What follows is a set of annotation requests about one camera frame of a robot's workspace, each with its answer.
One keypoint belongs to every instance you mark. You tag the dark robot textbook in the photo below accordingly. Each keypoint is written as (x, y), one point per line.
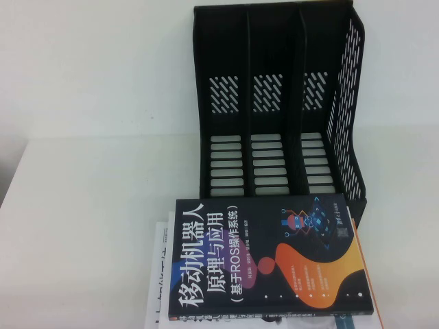
(274, 274)

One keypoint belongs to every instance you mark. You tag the white car suspension book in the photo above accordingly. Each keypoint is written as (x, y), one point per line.
(159, 274)

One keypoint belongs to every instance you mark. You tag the black plastic book stand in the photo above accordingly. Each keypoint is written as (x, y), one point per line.
(295, 51)

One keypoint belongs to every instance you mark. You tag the orange edged book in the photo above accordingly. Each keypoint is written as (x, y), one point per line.
(372, 274)

